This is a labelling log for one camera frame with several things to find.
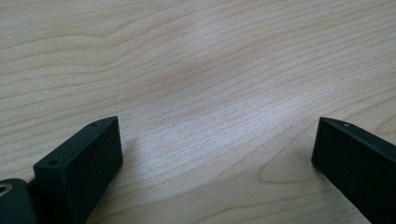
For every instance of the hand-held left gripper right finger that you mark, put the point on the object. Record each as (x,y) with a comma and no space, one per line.
(361,168)

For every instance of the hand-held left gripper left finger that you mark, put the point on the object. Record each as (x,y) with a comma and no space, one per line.
(81,168)

